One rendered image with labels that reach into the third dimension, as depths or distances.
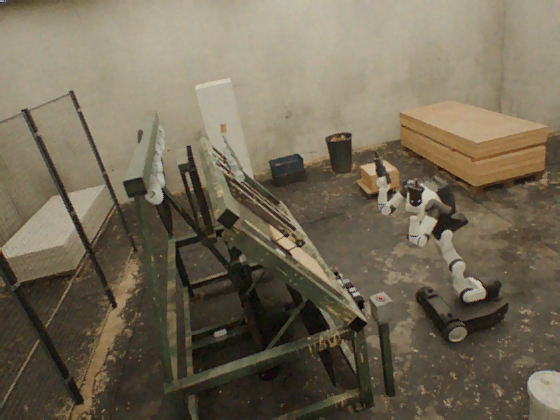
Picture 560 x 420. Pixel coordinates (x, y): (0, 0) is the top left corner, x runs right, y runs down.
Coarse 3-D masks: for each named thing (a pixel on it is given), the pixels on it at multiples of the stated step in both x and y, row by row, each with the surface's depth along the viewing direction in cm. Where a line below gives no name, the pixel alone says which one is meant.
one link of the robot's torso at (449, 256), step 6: (432, 234) 340; (444, 234) 323; (450, 234) 324; (444, 240) 325; (450, 240) 326; (438, 246) 343; (444, 246) 328; (450, 246) 330; (438, 252) 345; (444, 252) 332; (450, 252) 336; (456, 252) 337; (444, 258) 337; (450, 258) 338; (456, 258) 339; (444, 264) 348; (450, 264) 339; (450, 270) 341
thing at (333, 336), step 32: (192, 288) 477; (288, 288) 415; (256, 320) 313; (320, 320) 282; (256, 352) 286; (288, 352) 266; (320, 352) 322; (192, 384) 257; (192, 416) 308; (288, 416) 292
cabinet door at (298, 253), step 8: (272, 232) 301; (280, 232) 320; (280, 240) 296; (288, 240) 320; (288, 248) 294; (296, 248) 319; (296, 256) 293; (304, 256) 316; (304, 264) 291; (312, 264) 314; (320, 272) 312; (328, 280) 308
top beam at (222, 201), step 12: (204, 144) 355; (204, 156) 327; (204, 168) 304; (216, 168) 291; (216, 180) 261; (216, 192) 246; (228, 192) 252; (216, 204) 232; (228, 204) 224; (216, 216) 220; (228, 216) 218; (228, 228) 221
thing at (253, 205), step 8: (224, 176) 302; (232, 184) 306; (232, 192) 308; (240, 192) 310; (240, 200) 312; (248, 200) 314; (256, 208) 318; (264, 208) 325; (264, 216) 323; (272, 216) 325; (272, 224) 327; (280, 224) 329; (296, 240) 339; (304, 240) 344; (304, 248) 343; (312, 248) 345
